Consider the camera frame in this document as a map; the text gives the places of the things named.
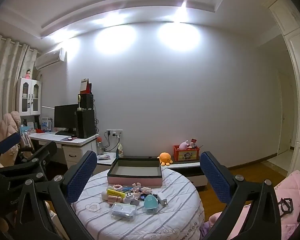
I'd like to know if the black computer tower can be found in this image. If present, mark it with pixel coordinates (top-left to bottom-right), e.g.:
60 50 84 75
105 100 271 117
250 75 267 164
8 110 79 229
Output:
76 109 97 139

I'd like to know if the orange octopus plush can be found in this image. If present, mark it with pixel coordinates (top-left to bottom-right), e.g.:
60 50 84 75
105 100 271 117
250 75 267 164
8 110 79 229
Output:
157 152 173 167

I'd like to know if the pink quilt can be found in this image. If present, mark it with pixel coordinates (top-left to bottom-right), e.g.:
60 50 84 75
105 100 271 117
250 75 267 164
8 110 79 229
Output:
205 169 300 240

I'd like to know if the black speaker box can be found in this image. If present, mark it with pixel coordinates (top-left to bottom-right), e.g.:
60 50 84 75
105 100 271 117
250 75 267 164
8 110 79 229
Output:
79 93 94 110

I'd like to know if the white charger block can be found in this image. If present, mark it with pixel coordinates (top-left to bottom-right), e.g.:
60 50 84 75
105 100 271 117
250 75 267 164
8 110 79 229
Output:
157 193 168 207

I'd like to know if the black power cable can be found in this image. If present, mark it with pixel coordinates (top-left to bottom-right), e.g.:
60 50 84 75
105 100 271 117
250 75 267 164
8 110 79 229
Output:
104 131 115 153

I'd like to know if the white desk with drawers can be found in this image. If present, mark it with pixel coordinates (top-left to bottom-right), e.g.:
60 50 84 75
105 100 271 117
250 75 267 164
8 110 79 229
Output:
27 131 100 170

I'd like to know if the white wall air conditioner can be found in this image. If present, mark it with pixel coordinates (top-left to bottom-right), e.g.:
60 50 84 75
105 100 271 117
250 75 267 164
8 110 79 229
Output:
34 47 67 70

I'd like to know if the pink padded coat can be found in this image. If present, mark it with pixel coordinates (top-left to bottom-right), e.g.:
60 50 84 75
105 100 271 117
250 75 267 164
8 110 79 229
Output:
0 110 22 165

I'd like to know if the red printed crate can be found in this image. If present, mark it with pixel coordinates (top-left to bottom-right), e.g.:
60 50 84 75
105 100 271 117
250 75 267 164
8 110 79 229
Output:
173 144 200 162

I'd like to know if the white nightstand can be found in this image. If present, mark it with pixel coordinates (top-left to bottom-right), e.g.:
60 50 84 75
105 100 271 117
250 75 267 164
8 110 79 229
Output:
96 152 118 167

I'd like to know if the teal plastic case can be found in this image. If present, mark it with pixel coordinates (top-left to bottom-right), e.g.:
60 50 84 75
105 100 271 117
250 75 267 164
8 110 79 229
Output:
144 194 159 214

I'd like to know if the red and beige desk calendar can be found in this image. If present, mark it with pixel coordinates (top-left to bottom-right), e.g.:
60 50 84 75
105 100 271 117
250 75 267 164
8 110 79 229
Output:
79 78 93 95

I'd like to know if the black frame object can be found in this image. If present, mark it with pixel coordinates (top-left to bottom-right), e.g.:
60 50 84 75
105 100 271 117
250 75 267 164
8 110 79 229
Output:
277 197 293 215

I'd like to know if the beige striped curtain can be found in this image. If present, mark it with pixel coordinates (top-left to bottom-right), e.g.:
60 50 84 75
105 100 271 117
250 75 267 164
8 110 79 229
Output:
0 31 39 143

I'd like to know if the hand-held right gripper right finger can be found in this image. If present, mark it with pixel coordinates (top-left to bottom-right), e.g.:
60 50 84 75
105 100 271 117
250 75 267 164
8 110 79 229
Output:
199 151 282 240

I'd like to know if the white glass-door cabinet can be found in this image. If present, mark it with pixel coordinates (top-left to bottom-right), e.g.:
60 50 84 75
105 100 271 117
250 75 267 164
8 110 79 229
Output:
16 77 42 117

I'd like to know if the black computer monitor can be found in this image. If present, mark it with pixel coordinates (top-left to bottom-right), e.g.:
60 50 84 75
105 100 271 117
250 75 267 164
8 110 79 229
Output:
54 104 79 134

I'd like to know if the yellow highlighter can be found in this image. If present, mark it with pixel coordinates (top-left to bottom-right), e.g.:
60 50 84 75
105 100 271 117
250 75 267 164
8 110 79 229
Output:
107 189 127 198

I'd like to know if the pink and black storage box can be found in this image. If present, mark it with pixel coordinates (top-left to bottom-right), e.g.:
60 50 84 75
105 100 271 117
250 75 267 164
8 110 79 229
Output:
107 157 163 187

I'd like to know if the white low cabinet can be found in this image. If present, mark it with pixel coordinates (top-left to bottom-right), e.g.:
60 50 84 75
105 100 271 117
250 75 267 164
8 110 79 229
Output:
165 160 207 187

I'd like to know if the white room door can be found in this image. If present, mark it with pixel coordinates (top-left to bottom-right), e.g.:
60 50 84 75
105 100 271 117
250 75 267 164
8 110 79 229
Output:
276 71 294 155

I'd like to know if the black office chair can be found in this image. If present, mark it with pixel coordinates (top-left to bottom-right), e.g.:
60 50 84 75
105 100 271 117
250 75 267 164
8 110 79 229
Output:
15 145 40 165

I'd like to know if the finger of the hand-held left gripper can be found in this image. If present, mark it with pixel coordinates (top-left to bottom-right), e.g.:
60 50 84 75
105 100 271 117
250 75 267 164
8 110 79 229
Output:
0 141 58 183
0 132 22 167

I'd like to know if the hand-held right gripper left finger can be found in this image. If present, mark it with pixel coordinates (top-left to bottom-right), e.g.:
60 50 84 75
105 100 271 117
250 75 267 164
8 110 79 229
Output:
15 150 98 240

